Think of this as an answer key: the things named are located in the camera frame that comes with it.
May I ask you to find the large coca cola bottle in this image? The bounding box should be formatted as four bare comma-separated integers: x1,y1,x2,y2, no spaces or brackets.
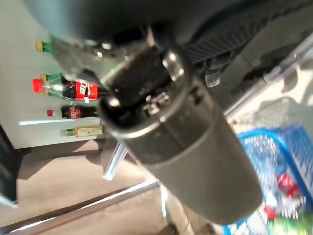
31,78,101,101

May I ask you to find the small coca cola bottle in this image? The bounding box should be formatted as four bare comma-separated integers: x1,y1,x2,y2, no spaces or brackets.
47,104,98,120

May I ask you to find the green bottle in basket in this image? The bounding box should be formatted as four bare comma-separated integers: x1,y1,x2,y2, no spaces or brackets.
266,216,313,235

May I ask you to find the red label water bottle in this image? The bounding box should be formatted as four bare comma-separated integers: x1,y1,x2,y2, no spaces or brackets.
264,171,308,221

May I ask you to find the blue plastic shopping basket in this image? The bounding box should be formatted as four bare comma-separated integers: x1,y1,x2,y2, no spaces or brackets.
221,124,313,235

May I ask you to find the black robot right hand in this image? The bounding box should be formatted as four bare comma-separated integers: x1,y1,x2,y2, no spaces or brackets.
24,0,313,225

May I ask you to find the tea bottle green cap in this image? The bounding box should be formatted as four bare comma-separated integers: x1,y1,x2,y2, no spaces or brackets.
61,124,105,138

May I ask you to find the green sprite bottle yellow cap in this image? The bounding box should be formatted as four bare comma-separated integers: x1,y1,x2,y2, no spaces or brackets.
35,40,54,54
40,72,63,98

